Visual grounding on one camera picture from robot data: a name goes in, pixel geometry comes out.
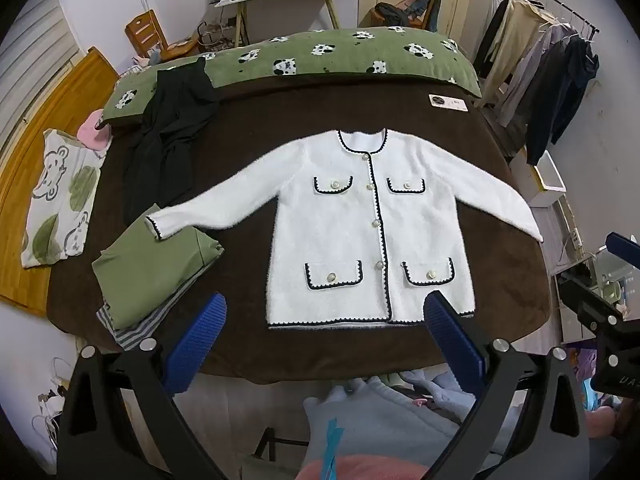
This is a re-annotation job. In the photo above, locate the white window blind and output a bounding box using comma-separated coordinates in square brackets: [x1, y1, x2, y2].
[0, 0, 81, 111]

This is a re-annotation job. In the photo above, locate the bear-print pillow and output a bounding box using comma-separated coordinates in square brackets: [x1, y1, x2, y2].
[20, 129, 108, 268]

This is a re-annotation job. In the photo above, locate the striped folded garment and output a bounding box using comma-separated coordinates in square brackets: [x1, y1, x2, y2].
[96, 270, 201, 352]

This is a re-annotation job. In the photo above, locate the black hanging coat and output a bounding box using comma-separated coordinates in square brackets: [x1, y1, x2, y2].
[471, 0, 512, 72]

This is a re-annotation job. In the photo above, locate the white cable bundle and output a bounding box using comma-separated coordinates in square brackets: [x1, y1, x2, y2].
[31, 357, 69, 453]

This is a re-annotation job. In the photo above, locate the green folded garment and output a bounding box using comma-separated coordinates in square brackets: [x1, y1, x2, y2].
[91, 205, 226, 331]

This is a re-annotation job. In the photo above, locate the navy hanging jacket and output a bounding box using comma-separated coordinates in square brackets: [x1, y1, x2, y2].
[525, 35, 601, 166]

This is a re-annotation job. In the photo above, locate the white card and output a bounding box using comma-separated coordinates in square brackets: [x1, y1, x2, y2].
[428, 92, 470, 112]

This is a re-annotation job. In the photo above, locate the beige hanging garment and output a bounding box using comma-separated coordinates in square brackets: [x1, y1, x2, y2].
[475, 0, 557, 111]

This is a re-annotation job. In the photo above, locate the white storage box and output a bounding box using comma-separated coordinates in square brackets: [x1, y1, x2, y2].
[510, 150, 568, 208]

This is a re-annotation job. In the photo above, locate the white fuzzy cardigan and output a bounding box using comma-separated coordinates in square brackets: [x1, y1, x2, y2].
[145, 129, 545, 332]

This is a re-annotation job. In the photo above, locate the metal clothes rack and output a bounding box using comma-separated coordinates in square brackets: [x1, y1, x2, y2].
[520, 0, 601, 41]

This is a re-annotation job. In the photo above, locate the black garment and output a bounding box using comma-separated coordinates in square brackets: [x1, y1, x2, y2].
[122, 57, 221, 226]

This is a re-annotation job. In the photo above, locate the light blue fuzzy pajamas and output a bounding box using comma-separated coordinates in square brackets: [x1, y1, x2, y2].
[299, 370, 503, 463]

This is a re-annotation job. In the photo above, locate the pink cloth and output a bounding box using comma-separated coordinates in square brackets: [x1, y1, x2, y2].
[76, 111, 113, 152]

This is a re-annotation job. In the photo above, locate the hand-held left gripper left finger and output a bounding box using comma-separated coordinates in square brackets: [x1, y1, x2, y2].
[56, 292, 228, 480]

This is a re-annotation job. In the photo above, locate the grey hanging garment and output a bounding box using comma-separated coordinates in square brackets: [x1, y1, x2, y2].
[500, 22, 576, 131]

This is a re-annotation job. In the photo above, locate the green cow-print blanket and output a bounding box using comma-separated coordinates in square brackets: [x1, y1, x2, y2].
[100, 26, 483, 126]

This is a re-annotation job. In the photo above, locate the brown bed sheet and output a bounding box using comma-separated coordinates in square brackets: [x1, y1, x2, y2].
[47, 77, 561, 386]

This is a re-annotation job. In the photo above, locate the wooden headboard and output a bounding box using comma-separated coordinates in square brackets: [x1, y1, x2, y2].
[0, 46, 118, 318]

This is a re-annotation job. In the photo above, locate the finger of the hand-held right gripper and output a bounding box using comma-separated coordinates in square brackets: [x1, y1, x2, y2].
[604, 231, 640, 267]
[556, 264, 627, 329]

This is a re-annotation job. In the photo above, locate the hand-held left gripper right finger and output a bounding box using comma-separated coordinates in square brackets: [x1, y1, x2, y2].
[422, 290, 591, 480]

